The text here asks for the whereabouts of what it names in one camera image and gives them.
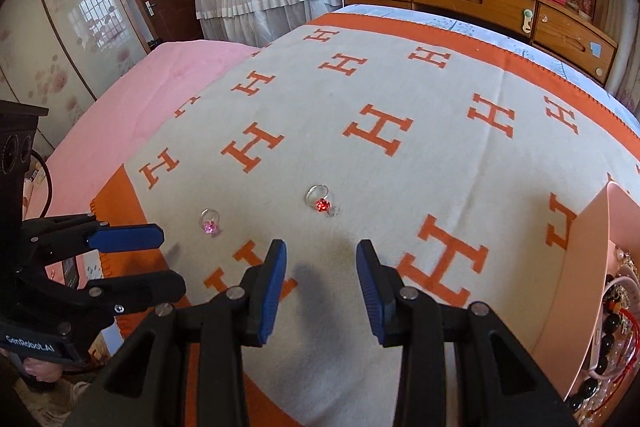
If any pink gem ring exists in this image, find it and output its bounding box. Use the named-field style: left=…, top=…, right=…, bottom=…
left=199, top=208, right=224, bottom=237

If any floral sliding wardrobe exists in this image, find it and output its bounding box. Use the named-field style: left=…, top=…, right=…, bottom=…
left=0, top=0, right=152, bottom=150

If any pink blanket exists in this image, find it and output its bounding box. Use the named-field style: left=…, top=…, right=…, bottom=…
left=22, top=41, right=262, bottom=289

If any red string bracelet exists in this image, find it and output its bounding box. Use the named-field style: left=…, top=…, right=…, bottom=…
left=620, top=302, right=640, bottom=378

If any white pearl bracelet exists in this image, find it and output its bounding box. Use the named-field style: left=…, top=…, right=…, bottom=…
left=612, top=247, right=640, bottom=274

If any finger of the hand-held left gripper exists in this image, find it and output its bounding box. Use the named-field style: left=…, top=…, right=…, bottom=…
left=30, top=269, right=187, bottom=329
left=20, top=213, right=166, bottom=259

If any black bead bracelet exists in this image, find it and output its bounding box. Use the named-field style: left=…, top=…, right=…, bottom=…
left=570, top=274, right=632, bottom=413

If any floral curtain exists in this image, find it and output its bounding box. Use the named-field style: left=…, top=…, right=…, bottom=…
left=597, top=0, right=640, bottom=108

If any person's left hand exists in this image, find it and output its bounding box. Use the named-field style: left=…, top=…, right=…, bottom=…
left=22, top=354, right=69, bottom=386

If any pink cardboard box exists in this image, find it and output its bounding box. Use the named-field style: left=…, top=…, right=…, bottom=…
left=530, top=181, right=640, bottom=427

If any black cable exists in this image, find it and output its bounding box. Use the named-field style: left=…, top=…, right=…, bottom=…
left=31, top=151, right=55, bottom=220

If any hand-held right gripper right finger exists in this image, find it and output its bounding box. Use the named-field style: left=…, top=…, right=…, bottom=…
left=356, top=239, right=581, bottom=427

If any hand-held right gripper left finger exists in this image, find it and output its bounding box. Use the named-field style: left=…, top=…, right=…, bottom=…
left=65, top=238, right=288, bottom=427

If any red gem ring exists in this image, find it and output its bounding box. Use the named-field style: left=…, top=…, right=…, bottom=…
left=305, top=185, right=341, bottom=217

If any wooden dresser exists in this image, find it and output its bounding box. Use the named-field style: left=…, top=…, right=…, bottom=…
left=342, top=0, right=619, bottom=86

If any beige orange patterned blanket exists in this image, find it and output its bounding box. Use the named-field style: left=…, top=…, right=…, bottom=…
left=90, top=13, right=640, bottom=427

